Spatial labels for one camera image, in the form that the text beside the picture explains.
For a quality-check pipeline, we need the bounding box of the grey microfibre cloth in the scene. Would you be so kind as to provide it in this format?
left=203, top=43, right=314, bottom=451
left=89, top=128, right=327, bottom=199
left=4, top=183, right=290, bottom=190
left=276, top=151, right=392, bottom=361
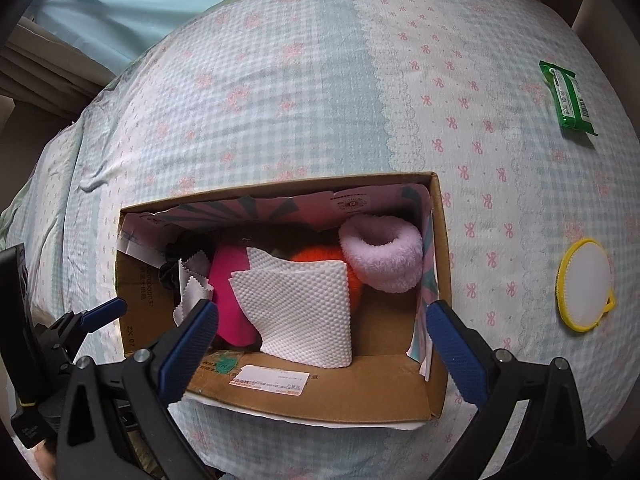
left=172, top=252, right=214, bottom=326

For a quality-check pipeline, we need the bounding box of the pink leather pouch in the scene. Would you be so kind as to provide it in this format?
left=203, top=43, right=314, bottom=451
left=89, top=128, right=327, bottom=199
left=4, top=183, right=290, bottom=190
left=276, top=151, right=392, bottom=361
left=208, top=240, right=260, bottom=347

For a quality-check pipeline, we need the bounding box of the white textured cloth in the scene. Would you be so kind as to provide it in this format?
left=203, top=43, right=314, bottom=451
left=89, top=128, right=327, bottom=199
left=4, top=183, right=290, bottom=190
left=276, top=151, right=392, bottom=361
left=230, top=247, right=352, bottom=368

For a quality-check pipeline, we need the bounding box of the orange fluffy pompom keychain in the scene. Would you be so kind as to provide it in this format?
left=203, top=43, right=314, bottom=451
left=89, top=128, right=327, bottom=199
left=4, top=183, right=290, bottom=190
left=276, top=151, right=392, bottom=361
left=291, top=244, right=364, bottom=313

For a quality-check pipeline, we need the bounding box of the yellow rimmed round mirror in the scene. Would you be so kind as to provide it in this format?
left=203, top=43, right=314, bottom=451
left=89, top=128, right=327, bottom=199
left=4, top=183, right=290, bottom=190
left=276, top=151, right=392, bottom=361
left=555, top=238, right=616, bottom=334

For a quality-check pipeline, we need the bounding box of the left brown curtain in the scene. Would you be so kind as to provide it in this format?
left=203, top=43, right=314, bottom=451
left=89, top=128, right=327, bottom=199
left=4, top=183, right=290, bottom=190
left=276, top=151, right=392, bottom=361
left=1, top=18, right=115, bottom=119

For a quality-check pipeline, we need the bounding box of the green wet wipes pack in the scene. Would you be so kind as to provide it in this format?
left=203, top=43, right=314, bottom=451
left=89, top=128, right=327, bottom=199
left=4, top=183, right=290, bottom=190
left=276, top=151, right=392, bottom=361
left=539, top=61, right=598, bottom=136

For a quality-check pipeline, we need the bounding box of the checked floral bed sheet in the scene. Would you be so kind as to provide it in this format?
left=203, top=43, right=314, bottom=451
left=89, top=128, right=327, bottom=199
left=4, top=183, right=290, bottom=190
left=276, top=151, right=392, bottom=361
left=1, top=0, right=639, bottom=434

